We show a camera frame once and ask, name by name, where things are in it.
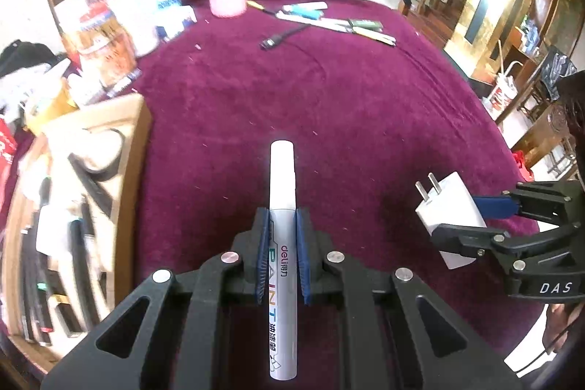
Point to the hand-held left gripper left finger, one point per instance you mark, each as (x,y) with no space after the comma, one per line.
(261,257)

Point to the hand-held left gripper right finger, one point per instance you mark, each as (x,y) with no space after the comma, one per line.
(304,257)

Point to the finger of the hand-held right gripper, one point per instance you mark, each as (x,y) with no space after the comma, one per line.
(493,206)
(461,241)

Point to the white paint marker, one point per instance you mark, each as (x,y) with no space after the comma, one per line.
(283,189)

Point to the cardboard box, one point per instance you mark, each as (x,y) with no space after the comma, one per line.
(132,152)

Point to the black tape roll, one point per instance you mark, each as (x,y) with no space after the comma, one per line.
(109,170)

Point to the black stick pink ends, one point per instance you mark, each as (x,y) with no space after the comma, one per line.
(91,184)

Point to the black stick green ends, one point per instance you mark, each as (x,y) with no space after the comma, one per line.
(36,244)

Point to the person's right hand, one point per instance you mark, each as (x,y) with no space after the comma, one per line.
(560,323)

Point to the white red paper cup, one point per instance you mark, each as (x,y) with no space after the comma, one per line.
(503,90)

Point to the yellow white pencil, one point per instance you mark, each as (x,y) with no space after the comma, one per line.
(377,37)

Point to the green black pen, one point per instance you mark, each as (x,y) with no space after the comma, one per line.
(365,24)

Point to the blue pen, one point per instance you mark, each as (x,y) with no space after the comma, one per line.
(122,81)

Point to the long white pen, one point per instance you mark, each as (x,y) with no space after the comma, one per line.
(315,21)

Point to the blue lighter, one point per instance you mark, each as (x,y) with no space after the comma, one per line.
(301,10)

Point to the small white blue box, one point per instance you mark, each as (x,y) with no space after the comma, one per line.
(176,22)

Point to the yellow pen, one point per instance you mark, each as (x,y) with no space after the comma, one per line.
(260,6)

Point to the yellow tape roll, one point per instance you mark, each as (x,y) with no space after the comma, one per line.
(50,106)

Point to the clear jar red lid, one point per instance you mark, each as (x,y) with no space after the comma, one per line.
(100,42)

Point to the red plastic bag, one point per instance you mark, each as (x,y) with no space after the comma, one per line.
(5,143)

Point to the black bag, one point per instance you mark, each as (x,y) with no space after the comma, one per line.
(25,58)

